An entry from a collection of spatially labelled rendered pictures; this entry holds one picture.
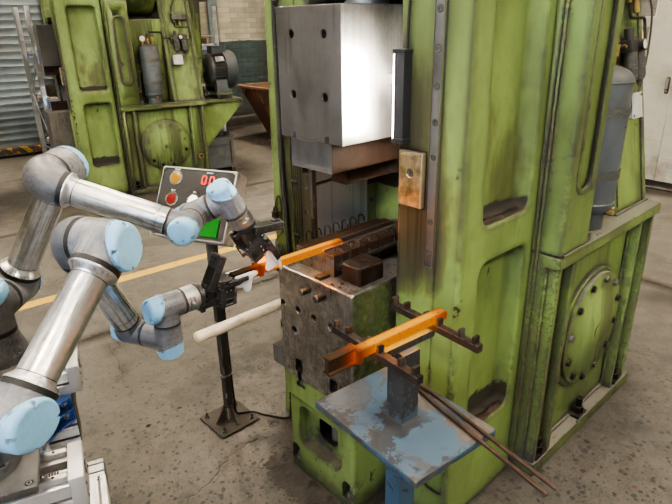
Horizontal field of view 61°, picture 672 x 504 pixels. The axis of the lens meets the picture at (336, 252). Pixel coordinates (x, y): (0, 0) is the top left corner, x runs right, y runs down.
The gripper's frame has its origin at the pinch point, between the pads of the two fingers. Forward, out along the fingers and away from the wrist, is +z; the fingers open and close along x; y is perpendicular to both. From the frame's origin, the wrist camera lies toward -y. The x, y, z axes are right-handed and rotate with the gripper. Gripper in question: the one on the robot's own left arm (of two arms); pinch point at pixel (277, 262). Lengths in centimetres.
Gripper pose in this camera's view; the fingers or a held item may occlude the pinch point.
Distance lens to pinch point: 183.5
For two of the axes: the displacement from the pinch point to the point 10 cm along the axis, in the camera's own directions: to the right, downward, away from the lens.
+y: -6.3, 6.9, -3.6
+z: 3.8, 6.8, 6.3
